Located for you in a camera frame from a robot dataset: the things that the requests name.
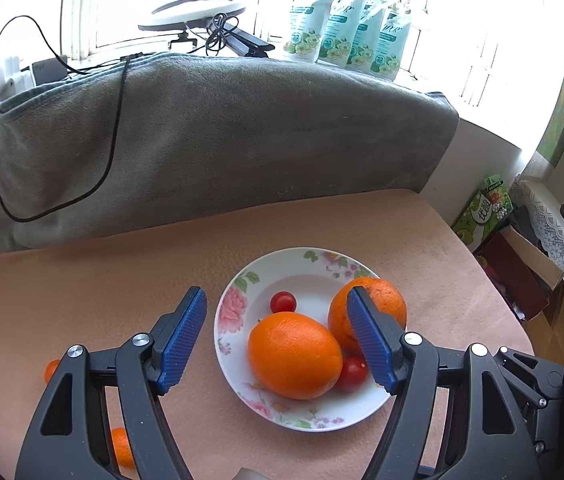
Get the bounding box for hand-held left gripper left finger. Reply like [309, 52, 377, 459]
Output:
[14, 286, 209, 480]

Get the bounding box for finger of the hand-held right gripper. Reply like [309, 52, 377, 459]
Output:
[529, 407, 564, 458]
[492, 346, 564, 409]

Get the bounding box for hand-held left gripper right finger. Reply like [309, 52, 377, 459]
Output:
[346, 286, 535, 480]

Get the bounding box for red cherry tomato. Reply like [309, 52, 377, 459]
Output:
[270, 291, 297, 314]
[334, 356, 370, 394]

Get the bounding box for large spotted orange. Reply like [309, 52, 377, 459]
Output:
[327, 276, 407, 356]

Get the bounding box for large smooth orange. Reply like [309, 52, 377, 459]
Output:
[247, 311, 343, 401]

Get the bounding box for floral white plate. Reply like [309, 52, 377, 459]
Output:
[213, 246, 393, 432]

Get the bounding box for red cardboard box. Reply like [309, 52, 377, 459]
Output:
[476, 225, 564, 321]

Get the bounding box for white lace cloth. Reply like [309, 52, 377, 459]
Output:
[514, 179, 564, 306]

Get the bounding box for green printed box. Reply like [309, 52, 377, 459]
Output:
[454, 175, 512, 253]

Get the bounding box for grey blanket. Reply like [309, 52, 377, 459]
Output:
[0, 51, 460, 261]

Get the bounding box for black adapter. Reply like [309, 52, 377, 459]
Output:
[32, 60, 70, 83]

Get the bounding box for white charger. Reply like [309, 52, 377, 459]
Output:
[4, 55, 35, 86]

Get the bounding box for black ring light stand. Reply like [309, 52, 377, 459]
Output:
[172, 12, 275, 58]

